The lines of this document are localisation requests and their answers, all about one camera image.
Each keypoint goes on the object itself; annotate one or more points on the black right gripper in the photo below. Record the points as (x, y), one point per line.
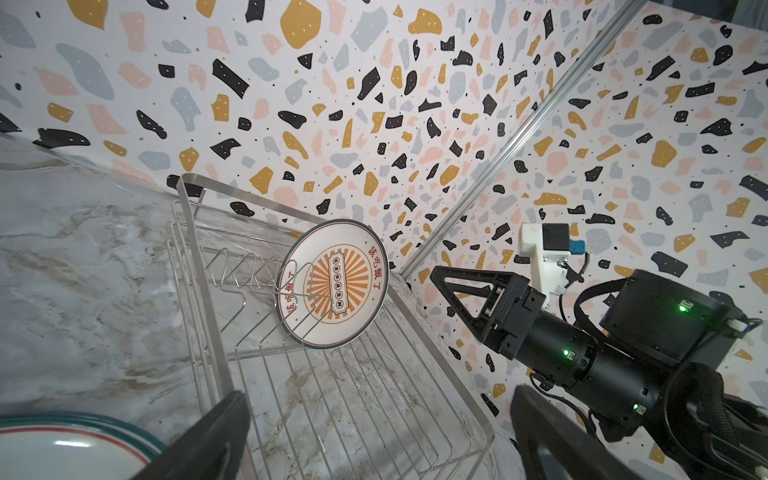
(498, 308)

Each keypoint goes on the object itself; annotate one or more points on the sunburst plate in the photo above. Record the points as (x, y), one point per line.
(332, 284)

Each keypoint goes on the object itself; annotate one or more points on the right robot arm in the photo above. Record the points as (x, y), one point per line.
(651, 363)

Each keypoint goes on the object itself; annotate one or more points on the aluminium corner post right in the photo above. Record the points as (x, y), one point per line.
(626, 11)

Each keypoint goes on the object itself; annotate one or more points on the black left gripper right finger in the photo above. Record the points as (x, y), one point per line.
(553, 447)

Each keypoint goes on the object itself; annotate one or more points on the wire dish rack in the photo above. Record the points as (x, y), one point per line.
(387, 405)

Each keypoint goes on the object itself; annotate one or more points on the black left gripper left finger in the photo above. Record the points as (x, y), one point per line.
(212, 448)

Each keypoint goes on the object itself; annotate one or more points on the white plate red rim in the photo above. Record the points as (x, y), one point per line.
(73, 445)

